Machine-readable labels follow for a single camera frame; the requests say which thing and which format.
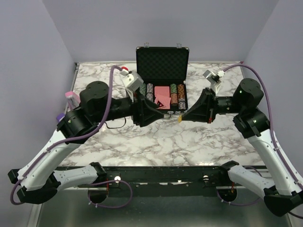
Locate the pink playing card deck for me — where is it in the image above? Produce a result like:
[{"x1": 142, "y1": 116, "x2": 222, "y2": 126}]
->
[{"x1": 154, "y1": 86, "x2": 170, "y2": 97}]

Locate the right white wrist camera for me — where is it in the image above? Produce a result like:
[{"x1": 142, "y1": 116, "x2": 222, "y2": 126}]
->
[{"x1": 203, "y1": 70, "x2": 225, "y2": 95}]

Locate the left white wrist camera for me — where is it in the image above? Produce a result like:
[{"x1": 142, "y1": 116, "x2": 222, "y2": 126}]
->
[{"x1": 120, "y1": 69, "x2": 143, "y2": 102}]

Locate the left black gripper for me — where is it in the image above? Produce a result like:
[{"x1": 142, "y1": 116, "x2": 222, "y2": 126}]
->
[{"x1": 93, "y1": 87, "x2": 165, "y2": 128}]

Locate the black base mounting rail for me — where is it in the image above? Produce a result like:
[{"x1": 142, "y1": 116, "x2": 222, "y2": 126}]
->
[{"x1": 78, "y1": 165, "x2": 249, "y2": 198}]

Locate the purple metronome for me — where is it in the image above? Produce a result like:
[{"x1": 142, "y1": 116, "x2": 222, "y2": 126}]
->
[{"x1": 56, "y1": 113, "x2": 65, "y2": 122}]

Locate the black triangle dealer button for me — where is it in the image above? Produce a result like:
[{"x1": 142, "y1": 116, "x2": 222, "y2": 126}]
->
[{"x1": 157, "y1": 101, "x2": 164, "y2": 109}]

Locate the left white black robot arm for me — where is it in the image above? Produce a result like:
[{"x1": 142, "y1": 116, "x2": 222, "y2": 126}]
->
[{"x1": 8, "y1": 81, "x2": 164, "y2": 205}]

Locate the green poker chip stack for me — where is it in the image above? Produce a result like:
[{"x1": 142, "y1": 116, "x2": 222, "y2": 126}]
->
[{"x1": 139, "y1": 83, "x2": 146, "y2": 97}]

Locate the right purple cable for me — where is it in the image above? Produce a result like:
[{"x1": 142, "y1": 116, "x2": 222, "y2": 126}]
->
[{"x1": 217, "y1": 64, "x2": 303, "y2": 219}]

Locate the pink metronome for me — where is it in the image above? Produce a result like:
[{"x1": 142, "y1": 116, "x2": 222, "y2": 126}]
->
[{"x1": 65, "y1": 91, "x2": 80, "y2": 110}]

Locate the orange poker chip stack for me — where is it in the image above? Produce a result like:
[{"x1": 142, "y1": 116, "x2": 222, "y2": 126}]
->
[{"x1": 177, "y1": 84, "x2": 185, "y2": 100}]

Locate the grey poker chip stack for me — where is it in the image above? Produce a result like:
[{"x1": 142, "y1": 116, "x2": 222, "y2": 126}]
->
[{"x1": 146, "y1": 83, "x2": 153, "y2": 101}]

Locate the aluminium extrusion frame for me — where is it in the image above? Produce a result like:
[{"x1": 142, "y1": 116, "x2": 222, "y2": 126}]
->
[{"x1": 28, "y1": 184, "x2": 82, "y2": 227}]

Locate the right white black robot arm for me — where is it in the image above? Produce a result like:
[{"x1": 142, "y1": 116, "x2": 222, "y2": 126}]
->
[{"x1": 179, "y1": 79, "x2": 303, "y2": 217}]

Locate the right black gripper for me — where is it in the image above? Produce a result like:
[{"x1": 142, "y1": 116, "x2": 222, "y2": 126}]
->
[{"x1": 181, "y1": 87, "x2": 244, "y2": 123}]

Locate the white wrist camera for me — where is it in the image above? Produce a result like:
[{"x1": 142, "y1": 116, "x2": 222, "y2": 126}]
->
[
  {"x1": 203, "y1": 70, "x2": 225, "y2": 95},
  {"x1": 120, "y1": 69, "x2": 143, "y2": 102}
]

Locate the black poker chip case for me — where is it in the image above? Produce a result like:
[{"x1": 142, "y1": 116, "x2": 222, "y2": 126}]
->
[{"x1": 136, "y1": 45, "x2": 189, "y2": 114}]

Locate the purple cable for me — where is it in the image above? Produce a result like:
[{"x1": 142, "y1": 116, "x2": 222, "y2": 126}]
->
[
  {"x1": 10, "y1": 65, "x2": 133, "y2": 210},
  {"x1": 217, "y1": 64, "x2": 303, "y2": 219}
]

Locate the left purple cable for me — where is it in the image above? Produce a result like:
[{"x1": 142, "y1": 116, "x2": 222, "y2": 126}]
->
[{"x1": 10, "y1": 65, "x2": 133, "y2": 210}]

